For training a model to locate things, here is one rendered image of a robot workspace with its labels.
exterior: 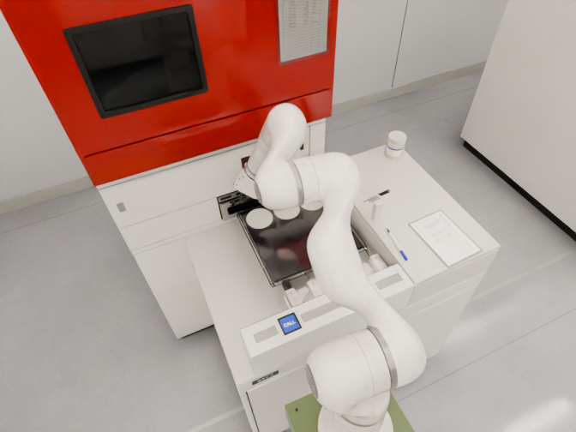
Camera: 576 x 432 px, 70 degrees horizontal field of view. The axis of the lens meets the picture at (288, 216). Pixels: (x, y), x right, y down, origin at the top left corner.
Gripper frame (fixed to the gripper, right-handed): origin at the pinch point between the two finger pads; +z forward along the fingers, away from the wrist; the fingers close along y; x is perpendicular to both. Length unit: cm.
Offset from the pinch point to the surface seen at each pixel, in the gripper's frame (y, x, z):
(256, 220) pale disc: 8.5, -1.5, 7.1
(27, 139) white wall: -136, 56, 117
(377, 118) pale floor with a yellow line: 71, 204, 78
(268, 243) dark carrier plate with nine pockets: 15.7, -10.7, 4.0
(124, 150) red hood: -36.7, -19.7, -18.7
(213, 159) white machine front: -15.3, 0.7, -10.2
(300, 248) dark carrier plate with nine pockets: 26.3, -9.5, -0.8
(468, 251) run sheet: 74, -1, -30
